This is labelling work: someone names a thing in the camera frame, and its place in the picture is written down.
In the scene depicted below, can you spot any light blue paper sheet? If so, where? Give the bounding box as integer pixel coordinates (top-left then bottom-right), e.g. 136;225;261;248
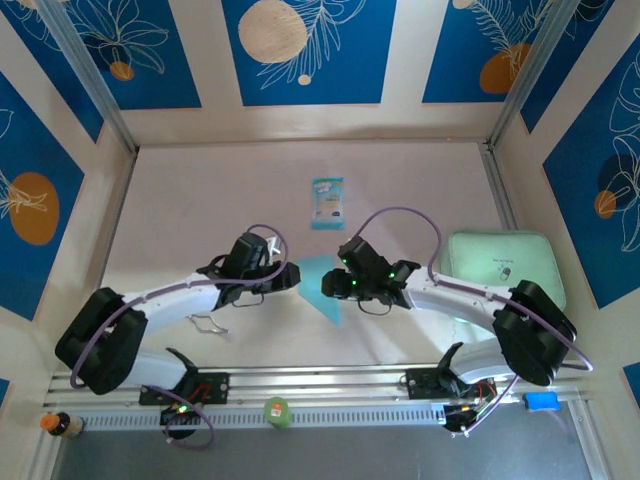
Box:
295;253;346;329

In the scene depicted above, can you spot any blue wet wipes packet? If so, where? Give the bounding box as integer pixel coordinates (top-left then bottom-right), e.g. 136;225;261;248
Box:
310;176;347;232

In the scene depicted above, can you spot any aluminium mounting rail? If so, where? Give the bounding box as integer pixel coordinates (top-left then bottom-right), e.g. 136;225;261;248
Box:
43;362;599;409

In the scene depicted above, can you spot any grey slotted cable duct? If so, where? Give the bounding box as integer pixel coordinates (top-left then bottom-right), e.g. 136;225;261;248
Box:
74;403;451;432

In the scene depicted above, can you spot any small blue box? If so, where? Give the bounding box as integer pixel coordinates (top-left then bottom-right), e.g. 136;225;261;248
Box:
523;392;560;412

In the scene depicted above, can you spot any aluminium frame post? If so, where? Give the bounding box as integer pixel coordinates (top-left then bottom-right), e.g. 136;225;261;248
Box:
487;0;584;151
37;0;140;155

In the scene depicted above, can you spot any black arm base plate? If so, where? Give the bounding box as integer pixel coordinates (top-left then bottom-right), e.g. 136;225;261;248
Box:
405;367;454;401
138;372;231;406

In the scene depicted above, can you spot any black controller board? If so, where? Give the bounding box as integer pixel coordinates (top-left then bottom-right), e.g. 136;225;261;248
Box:
159;403;200;427
442;399;496;435

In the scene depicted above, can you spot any bent metal wire clip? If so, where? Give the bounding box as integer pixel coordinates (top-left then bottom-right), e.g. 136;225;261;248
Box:
185;312;231;335

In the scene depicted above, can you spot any brown bottle orange cap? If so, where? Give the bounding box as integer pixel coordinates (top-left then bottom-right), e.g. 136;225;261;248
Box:
39;410;85;439

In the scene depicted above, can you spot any mint green tray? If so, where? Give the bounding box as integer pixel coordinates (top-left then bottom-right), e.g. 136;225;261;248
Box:
439;229;569;331

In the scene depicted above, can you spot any green capped bottle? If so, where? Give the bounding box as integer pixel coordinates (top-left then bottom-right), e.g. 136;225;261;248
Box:
263;396;292;429

